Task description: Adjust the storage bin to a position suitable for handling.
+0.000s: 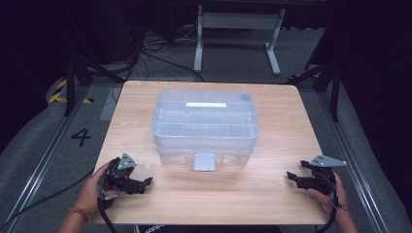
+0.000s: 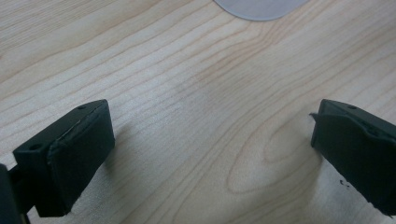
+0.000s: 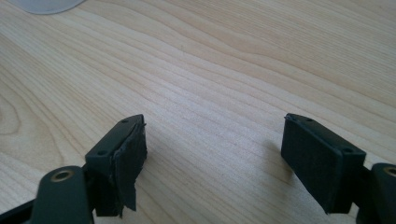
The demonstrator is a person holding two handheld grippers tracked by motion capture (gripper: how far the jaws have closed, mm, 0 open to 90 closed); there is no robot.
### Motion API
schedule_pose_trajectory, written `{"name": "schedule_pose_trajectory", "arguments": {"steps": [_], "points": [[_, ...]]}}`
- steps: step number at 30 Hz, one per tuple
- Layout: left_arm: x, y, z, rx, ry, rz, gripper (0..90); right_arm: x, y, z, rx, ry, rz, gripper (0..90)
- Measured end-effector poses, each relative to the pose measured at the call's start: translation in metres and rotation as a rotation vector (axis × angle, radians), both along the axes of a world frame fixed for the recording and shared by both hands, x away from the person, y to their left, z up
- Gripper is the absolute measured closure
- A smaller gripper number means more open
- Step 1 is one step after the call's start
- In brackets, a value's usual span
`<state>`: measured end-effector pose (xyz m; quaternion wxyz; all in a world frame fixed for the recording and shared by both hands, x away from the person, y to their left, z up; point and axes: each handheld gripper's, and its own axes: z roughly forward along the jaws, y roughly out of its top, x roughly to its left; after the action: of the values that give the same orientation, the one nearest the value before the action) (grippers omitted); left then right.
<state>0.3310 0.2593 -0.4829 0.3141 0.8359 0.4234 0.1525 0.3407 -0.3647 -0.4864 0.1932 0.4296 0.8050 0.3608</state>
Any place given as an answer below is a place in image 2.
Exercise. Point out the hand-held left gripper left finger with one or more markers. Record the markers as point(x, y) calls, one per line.
point(71, 161)

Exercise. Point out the pale grey rounded sheet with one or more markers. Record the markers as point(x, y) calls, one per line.
point(260, 8)

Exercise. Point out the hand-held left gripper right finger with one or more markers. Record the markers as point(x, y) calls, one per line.
point(358, 149)

